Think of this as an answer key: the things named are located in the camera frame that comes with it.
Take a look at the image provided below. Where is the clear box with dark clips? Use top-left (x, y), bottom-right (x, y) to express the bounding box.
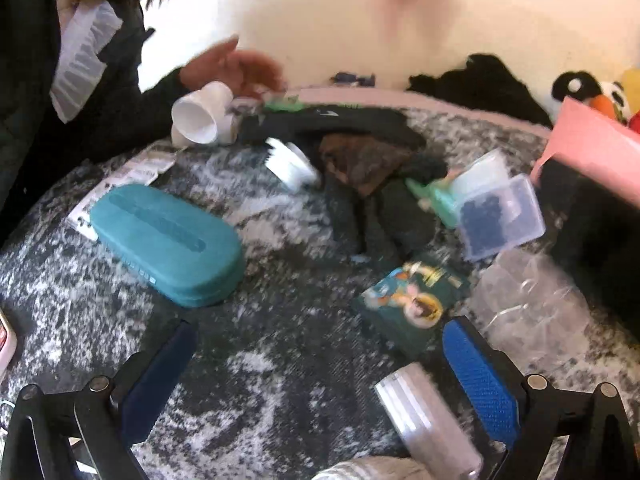
top-left (458, 174), bottom-right (546, 262)

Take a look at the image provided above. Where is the white plastic bottle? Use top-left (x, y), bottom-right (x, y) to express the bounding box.
top-left (171, 81), bottom-right (238, 148)

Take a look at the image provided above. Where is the blue object on bed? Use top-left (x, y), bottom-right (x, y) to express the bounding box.
top-left (331, 72), bottom-right (376, 88)

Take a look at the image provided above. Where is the person's right hand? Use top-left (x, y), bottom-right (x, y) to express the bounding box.
top-left (179, 35), bottom-right (286, 99)

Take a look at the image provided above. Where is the clear plastic bag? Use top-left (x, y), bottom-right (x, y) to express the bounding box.
top-left (470, 249), bottom-right (591, 373)

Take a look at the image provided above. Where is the smartphone with lit screen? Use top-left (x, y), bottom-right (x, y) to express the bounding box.
top-left (0, 311), bottom-right (17, 378)

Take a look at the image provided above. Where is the green playing card box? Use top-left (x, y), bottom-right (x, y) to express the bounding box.
top-left (352, 254), bottom-right (471, 360)

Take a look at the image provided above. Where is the teal glasses case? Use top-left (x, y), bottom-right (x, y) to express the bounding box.
top-left (90, 184), bottom-right (245, 308)

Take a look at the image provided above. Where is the battery blister card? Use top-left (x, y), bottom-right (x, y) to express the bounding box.
top-left (66, 141), bottom-right (181, 242)

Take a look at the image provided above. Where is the pink cardboard box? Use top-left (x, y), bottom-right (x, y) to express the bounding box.
top-left (530, 98), bottom-right (640, 206)

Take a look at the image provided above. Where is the brown cloth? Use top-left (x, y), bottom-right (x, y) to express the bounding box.
top-left (319, 133), bottom-right (414, 197)

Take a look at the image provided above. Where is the red plush cushion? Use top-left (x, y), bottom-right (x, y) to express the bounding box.
top-left (628, 112), bottom-right (640, 133)

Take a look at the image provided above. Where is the person's black jacket sleeve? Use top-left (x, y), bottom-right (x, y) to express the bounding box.
top-left (1, 0), bottom-right (190, 240)

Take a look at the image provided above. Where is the white bottle cap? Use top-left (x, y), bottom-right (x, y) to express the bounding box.
top-left (265, 138), bottom-right (321, 192)

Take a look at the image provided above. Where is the panda plush toy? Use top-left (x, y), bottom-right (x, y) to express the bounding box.
top-left (551, 70), bottom-right (631, 125)

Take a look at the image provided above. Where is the black garment on bed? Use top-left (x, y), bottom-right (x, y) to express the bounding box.
top-left (407, 53), bottom-right (552, 129)

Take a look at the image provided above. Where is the black sock with white logo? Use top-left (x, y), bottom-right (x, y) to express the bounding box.
top-left (238, 105), bottom-right (426, 150)

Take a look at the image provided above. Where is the yellow plush cushion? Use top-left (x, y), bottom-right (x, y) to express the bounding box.
top-left (620, 67), bottom-right (640, 115)

